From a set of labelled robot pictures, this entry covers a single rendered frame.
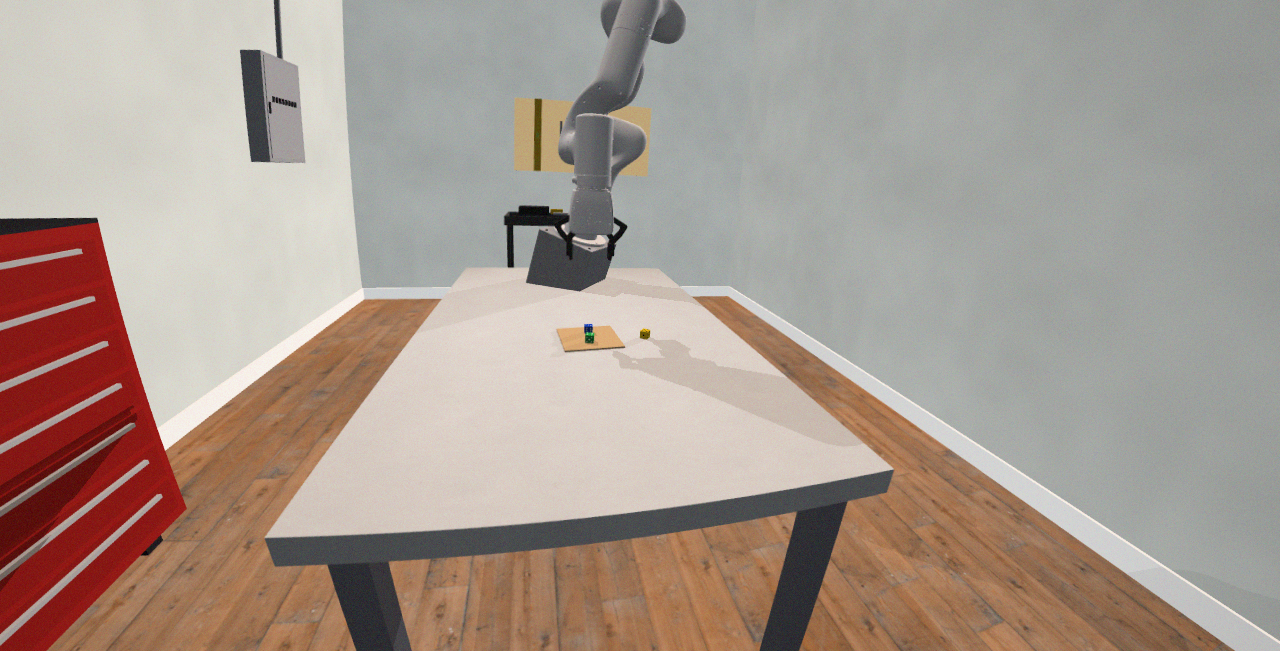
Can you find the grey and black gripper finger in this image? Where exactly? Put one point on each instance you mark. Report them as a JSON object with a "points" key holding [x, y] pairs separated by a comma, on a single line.
{"points": [[615, 238], [567, 238]]}

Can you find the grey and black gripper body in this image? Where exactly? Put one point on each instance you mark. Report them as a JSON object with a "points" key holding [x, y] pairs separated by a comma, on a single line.
{"points": [[590, 212]]}

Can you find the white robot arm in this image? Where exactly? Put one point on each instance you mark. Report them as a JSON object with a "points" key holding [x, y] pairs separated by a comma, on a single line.
{"points": [[586, 139]]}

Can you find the tan square mat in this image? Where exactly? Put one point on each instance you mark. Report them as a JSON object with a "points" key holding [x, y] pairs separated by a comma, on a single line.
{"points": [[573, 339]]}

